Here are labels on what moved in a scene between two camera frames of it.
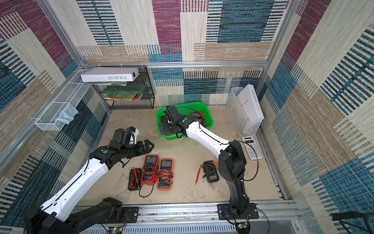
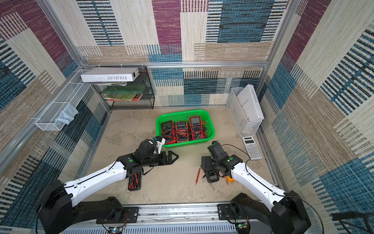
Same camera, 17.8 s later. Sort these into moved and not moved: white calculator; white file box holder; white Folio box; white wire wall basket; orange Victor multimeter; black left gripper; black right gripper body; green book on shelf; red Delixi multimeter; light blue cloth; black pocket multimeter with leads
Moved: red Delixi multimeter; orange Victor multimeter; black right gripper body; black left gripper
Not moved: white calculator; white Folio box; light blue cloth; white file box holder; green book on shelf; black pocket multimeter with leads; white wire wall basket
